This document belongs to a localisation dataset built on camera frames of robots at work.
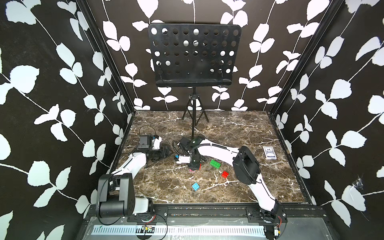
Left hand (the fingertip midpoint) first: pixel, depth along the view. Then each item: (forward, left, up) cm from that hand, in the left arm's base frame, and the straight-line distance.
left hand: (169, 150), depth 89 cm
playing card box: (-1, -64, -6) cm, 65 cm away
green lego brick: (-7, -28, -6) cm, 29 cm away
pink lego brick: (-10, -12, -6) cm, 17 cm away
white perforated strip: (-41, -26, -8) cm, 49 cm away
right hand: (-7, -13, -5) cm, 16 cm away
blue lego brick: (-20, -15, -6) cm, 26 cm away
